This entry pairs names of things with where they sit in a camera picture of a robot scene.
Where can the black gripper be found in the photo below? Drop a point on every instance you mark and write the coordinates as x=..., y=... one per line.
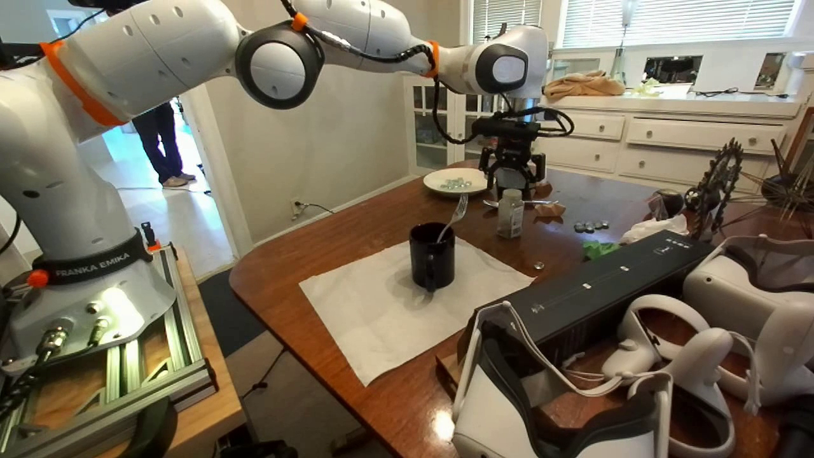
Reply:
x=512, y=156

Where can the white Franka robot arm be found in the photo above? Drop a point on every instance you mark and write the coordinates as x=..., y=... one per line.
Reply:
x=127, y=51

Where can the glass shaker container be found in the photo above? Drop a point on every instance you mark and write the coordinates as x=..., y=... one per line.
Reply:
x=509, y=216

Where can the silver spoon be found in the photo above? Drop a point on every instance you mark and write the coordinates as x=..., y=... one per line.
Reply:
x=491, y=205

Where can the brown cork stopper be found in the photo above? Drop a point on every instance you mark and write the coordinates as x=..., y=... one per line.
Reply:
x=550, y=212

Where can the heap of glass beads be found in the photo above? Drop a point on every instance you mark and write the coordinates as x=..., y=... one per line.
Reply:
x=459, y=182

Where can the silver fork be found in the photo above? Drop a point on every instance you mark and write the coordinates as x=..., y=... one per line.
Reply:
x=459, y=212

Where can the white round plate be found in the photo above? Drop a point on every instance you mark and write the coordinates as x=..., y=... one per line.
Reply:
x=440, y=182

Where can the black mug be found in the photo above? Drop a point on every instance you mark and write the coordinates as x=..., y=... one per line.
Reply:
x=434, y=262

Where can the brown wicker basket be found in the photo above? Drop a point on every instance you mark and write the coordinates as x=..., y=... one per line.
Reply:
x=587, y=86

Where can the long black box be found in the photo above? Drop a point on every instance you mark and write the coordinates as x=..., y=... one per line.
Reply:
x=594, y=294

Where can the white crumpled tissue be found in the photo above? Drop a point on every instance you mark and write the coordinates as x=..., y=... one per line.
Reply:
x=653, y=229

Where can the white dresser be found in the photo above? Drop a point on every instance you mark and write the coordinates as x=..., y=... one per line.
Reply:
x=678, y=135

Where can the white cloth mat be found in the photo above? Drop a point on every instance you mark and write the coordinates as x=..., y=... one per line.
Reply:
x=364, y=322

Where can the white VR controller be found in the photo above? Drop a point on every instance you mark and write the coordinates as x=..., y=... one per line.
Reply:
x=702, y=352
x=627, y=356

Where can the window with white blinds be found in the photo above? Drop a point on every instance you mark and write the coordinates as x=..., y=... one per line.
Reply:
x=721, y=21

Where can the person in dark trousers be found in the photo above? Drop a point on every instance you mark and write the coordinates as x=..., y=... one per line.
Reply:
x=161, y=135

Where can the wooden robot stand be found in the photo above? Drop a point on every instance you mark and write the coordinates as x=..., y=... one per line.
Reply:
x=216, y=407

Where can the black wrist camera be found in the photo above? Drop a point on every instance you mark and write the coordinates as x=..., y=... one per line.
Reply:
x=505, y=127

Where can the white wall outlet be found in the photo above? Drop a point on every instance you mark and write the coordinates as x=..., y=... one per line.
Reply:
x=295, y=206

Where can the small photo frame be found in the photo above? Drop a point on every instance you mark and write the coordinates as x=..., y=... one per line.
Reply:
x=768, y=68

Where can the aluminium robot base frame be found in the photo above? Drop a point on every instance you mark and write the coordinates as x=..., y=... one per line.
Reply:
x=181, y=339

